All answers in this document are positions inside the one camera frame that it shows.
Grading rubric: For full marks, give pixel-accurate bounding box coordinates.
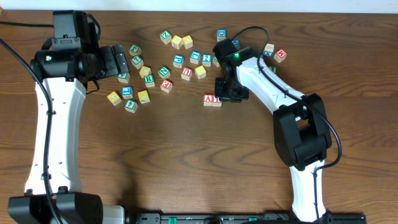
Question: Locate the green V block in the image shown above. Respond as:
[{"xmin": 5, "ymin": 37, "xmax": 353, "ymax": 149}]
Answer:
[{"xmin": 117, "ymin": 73, "xmax": 130, "ymax": 83}]

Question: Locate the yellow block centre row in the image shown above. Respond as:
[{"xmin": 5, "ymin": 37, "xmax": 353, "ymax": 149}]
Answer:
[{"xmin": 195, "ymin": 65, "xmax": 206, "ymax": 79}]

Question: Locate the red U block centre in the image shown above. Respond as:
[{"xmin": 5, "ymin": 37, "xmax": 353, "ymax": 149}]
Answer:
[{"xmin": 181, "ymin": 67, "xmax": 193, "ymax": 81}]

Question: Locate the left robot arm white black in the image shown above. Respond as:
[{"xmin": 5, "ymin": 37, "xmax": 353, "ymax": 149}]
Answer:
[{"xmin": 8, "ymin": 10, "xmax": 133, "ymax": 223}]

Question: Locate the red M block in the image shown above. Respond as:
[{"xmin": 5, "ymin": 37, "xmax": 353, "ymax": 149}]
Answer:
[{"xmin": 274, "ymin": 49, "xmax": 287, "ymax": 63}]

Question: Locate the yellow block top right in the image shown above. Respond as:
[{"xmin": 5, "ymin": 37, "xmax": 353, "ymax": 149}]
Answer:
[{"xmin": 182, "ymin": 35, "xmax": 193, "ymax": 49}]

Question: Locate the blue X block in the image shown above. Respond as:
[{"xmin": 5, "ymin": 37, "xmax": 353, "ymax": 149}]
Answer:
[{"xmin": 263, "ymin": 43, "xmax": 274, "ymax": 57}]

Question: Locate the green Z block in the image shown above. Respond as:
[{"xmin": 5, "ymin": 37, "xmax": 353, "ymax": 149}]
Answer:
[{"xmin": 160, "ymin": 30, "xmax": 172, "ymax": 45}]

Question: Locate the blue L block centre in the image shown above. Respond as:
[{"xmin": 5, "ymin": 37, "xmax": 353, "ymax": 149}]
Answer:
[{"xmin": 190, "ymin": 50, "xmax": 201, "ymax": 65}]

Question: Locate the blue T block left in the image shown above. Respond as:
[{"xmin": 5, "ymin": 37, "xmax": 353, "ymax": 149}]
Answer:
[{"xmin": 121, "ymin": 86, "xmax": 133, "ymax": 99}]

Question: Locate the yellow block top left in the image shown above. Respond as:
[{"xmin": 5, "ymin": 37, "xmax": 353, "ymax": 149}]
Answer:
[{"xmin": 171, "ymin": 35, "xmax": 183, "ymax": 49}]

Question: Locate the green J block left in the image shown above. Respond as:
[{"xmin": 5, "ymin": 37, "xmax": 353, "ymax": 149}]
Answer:
[{"xmin": 129, "ymin": 44, "xmax": 142, "ymax": 56}]

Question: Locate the blue 2 block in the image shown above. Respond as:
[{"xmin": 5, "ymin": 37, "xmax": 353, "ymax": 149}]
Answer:
[{"xmin": 202, "ymin": 54, "xmax": 212, "ymax": 67}]

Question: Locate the green B block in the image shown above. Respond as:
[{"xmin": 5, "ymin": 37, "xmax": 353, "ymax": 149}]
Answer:
[{"xmin": 212, "ymin": 56, "xmax": 220, "ymax": 67}]

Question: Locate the red E block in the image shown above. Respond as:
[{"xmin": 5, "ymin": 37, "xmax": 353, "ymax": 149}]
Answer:
[{"xmin": 160, "ymin": 79, "xmax": 173, "ymax": 93}]

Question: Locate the green 4 block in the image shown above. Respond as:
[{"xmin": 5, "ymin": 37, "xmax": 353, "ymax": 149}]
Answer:
[{"xmin": 124, "ymin": 100, "xmax": 138, "ymax": 113}]

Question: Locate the yellow G block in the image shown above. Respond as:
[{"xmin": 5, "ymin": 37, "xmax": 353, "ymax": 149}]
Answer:
[{"xmin": 107, "ymin": 91, "xmax": 122, "ymax": 106}]

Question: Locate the yellow C block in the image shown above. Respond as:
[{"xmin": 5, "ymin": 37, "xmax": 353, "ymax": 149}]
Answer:
[{"xmin": 139, "ymin": 65, "xmax": 152, "ymax": 78}]

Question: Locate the green j block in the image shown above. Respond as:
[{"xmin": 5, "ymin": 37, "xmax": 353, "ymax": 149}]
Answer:
[
  {"xmin": 129, "ymin": 44, "xmax": 142, "ymax": 56},
  {"xmin": 269, "ymin": 66, "xmax": 277, "ymax": 74}
]

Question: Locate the blue d block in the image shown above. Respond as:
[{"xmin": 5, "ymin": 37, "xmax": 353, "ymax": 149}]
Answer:
[
  {"xmin": 232, "ymin": 39, "xmax": 241, "ymax": 50},
  {"xmin": 216, "ymin": 29, "xmax": 226, "ymax": 42}
]

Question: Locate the green R block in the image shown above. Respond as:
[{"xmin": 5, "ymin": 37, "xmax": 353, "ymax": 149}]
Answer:
[{"xmin": 144, "ymin": 74, "xmax": 155, "ymax": 88}]

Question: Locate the green 7 block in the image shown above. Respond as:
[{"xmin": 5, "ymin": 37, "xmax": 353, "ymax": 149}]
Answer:
[{"xmin": 131, "ymin": 55, "xmax": 144, "ymax": 69}]

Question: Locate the red A block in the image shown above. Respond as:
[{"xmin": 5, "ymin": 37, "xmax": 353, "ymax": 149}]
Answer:
[{"xmin": 203, "ymin": 94, "xmax": 214, "ymax": 106}]

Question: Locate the blue D block upper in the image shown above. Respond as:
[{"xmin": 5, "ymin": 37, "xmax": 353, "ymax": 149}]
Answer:
[{"xmin": 216, "ymin": 29, "xmax": 226, "ymax": 42}]

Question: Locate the green J block right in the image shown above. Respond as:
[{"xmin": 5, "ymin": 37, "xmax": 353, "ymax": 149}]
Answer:
[{"xmin": 269, "ymin": 66, "xmax": 277, "ymax": 74}]

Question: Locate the blue P block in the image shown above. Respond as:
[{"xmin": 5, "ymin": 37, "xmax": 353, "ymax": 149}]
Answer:
[{"xmin": 173, "ymin": 55, "xmax": 184, "ymax": 68}]

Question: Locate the red I block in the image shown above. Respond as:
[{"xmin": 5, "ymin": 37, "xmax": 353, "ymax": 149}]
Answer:
[{"xmin": 212, "ymin": 96, "xmax": 222, "ymax": 107}]

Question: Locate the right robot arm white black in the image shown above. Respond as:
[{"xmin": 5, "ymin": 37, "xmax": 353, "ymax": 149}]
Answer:
[{"xmin": 213, "ymin": 39, "xmax": 331, "ymax": 222}]

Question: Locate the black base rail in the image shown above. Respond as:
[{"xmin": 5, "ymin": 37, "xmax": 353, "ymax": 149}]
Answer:
[{"xmin": 99, "ymin": 205, "xmax": 367, "ymax": 224}]

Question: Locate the yellow K block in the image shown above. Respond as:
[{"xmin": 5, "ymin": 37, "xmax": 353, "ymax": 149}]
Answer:
[{"xmin": 137, "ymin": 90, "xmax": 150, "ymax": 104}]

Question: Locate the green N block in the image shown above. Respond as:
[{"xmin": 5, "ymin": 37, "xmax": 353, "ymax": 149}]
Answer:
[{"xmin": 158, "ymin": 66, "xmax": 171, "ymax": 80}]

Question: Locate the blue D block lower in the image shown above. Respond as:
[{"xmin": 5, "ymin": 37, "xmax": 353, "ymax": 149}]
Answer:
[{"xmin": 232, "ymin": 39, "xmax": 241, "ymax": 50}]

